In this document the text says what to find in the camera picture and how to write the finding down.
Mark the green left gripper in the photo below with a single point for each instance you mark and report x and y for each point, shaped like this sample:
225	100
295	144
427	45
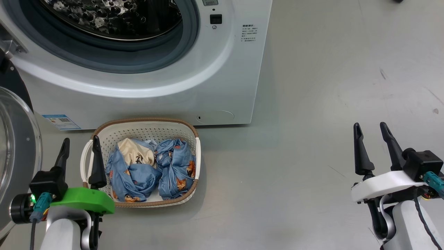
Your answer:
86	199

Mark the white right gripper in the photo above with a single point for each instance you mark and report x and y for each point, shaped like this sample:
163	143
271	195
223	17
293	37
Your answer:
385	184

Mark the cream garment black print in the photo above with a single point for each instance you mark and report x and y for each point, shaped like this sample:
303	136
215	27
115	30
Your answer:
133	151

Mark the washing machine door glass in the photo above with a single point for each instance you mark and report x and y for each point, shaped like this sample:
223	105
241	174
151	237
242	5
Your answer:
20	156

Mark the blue bear print garment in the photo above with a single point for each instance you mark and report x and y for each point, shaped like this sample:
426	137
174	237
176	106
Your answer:
138	180
177	166

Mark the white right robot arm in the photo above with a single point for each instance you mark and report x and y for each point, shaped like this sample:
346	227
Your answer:
406	225

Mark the cream laundry basket brown rim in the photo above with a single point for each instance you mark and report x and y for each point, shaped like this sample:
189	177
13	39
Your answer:
145	130

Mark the grey rubber door gasket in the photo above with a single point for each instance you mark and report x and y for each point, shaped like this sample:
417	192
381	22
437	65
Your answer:
104	55

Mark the white washing machine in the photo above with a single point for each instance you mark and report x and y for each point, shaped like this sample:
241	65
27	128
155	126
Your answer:
208	86

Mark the blue energy label sticker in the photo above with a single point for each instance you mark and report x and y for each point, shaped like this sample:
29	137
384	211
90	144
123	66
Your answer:
60	121

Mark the steel washer drum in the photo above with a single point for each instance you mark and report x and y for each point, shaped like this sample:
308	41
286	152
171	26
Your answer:
104	17

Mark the washer text label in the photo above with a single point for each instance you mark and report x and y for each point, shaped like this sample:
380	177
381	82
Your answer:
249	33

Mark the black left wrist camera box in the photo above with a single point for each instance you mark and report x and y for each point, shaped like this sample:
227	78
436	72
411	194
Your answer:
48	182

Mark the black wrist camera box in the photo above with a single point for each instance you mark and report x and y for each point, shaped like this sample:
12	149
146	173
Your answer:
423	161
48	182

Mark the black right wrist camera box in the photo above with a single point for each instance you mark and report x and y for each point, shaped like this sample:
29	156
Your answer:
423	161

